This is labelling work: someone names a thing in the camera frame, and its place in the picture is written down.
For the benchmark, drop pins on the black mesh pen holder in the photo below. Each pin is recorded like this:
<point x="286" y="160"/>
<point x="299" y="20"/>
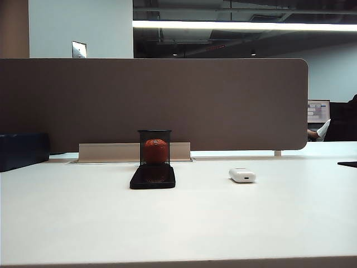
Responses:
<point x="154" y="134"/>

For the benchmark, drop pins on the orange tangerine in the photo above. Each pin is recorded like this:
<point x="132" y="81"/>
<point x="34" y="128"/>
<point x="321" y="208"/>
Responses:
<point x="155" y="150"/>

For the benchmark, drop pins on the brown desk partition panel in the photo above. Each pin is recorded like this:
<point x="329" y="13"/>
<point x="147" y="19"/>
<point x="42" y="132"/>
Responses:
<point x="223" y="106"/>

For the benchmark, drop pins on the black smartphone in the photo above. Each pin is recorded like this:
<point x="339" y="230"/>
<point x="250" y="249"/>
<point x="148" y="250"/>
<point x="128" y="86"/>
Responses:
<point x="152" y="180"/>

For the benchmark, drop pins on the small pendant ceiling lamp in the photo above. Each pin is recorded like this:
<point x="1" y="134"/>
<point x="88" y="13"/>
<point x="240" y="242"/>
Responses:
<point x="253" y="52"/>

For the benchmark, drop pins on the long ceiling light strip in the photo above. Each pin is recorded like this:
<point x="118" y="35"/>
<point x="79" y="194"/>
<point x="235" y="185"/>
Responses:
<point x="237" y="25"/>

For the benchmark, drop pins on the computer monitor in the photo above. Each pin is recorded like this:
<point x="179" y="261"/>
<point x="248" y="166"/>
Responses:
<point x="318" y="111"/>

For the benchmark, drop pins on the dark blue box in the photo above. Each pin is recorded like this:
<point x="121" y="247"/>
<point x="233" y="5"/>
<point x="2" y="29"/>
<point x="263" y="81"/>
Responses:
<point x="22" y="150"/>

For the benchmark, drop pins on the seated person in dark clothing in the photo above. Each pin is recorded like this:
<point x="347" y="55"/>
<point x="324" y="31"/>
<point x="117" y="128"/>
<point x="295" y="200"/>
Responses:
<point x="343" y="123"/>

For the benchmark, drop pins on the black flat mat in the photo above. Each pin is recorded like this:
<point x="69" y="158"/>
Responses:
<point x="348" y="163"/>

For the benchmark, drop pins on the metal wall plate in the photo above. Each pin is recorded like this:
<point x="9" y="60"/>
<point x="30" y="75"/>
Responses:
<point x="79" y="49"/>

